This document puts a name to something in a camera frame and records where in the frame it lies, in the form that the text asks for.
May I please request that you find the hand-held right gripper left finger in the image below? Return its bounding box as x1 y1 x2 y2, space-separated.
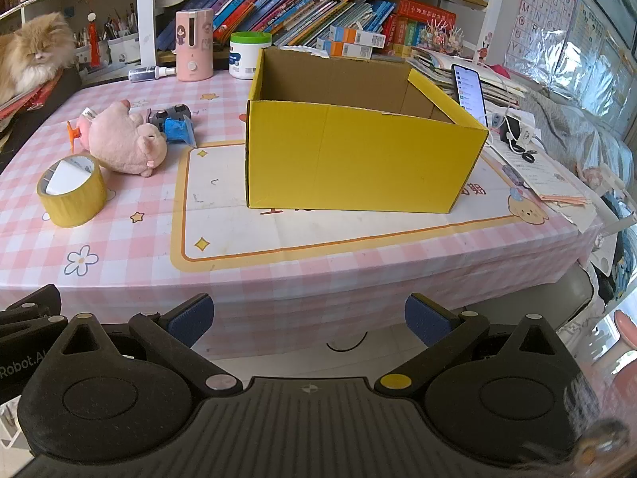
59 294 244 400

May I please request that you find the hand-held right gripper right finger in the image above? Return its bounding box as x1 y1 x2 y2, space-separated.
373 293 567 400

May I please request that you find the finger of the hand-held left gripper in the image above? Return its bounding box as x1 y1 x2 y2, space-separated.
0 315 69 354
0 284 63 320

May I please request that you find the yellow tape roll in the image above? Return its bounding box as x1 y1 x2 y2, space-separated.
37 153 107 228

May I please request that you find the pink plush with orange feet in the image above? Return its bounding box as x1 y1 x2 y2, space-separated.
67 118 98 154

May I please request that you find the yellow cardboard box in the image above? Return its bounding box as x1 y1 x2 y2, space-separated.
245 46 491 214

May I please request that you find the pink pig plush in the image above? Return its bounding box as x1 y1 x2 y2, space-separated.
80 100 168 178

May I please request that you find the blue clay bag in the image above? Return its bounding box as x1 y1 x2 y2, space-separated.
163 116 198 149

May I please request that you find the grey toy car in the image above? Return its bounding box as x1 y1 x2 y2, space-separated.
148 104 192 133

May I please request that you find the grey round stool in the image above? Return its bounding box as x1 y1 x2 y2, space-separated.
557 259 603 329

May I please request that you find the printed paper sheet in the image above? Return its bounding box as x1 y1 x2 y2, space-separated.
502 149 593 205

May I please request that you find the red book stack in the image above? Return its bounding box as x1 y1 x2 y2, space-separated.
0 72 63 120

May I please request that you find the dark blue patterned cloth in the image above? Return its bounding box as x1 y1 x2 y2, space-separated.
604 194 637 300

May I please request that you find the black power adapter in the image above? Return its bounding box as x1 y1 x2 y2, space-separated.
499 114 535 145

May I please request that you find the pale pink plush toy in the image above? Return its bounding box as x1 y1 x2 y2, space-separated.
577 164 607 186

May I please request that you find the black smartphone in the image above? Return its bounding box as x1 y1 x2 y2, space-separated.
451 64 487 118

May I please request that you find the orange fluffy cat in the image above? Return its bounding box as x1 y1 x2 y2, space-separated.
0 10 80 105

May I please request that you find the grey quilted blanket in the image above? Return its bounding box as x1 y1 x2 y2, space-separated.
518 84 637 185

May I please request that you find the stack of papers and booklets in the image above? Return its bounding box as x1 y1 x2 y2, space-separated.
410 50 528 105

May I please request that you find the clear spray bottle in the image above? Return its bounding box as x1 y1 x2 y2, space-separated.
128 66 176 83

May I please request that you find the pink humidifier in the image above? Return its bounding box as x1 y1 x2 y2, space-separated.
175 8 216 82

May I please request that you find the white jar with green lid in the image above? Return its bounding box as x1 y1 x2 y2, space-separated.
229 31 273 80

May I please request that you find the white pen holder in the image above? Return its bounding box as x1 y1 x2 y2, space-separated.
104 5 140 65

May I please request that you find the red hanging ornament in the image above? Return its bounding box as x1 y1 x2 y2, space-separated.
87 10 103 68

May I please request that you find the orange blue small carton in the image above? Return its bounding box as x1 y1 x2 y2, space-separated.
331 26 386 48
318 40 374 59

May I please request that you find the colourful bead ornament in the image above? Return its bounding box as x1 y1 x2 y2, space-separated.
418 20 466 55

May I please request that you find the white embossed tissue pack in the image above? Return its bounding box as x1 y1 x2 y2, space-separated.
279 44 329 59

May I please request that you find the white wooden bookshelf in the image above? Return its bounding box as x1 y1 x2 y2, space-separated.
137 0 491 68

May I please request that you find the red boxed book set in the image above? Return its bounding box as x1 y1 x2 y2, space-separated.
383 0 457 53

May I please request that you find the row of colourful books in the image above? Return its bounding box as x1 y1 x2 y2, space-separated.
156 0 399 51

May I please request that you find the black framed picture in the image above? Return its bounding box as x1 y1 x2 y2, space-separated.
587 0 637 49

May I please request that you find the plastic covered wall chart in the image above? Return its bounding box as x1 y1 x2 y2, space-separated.
567 0 637 135

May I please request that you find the alphabet wall poster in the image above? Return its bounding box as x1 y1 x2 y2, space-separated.
502 0 580 78

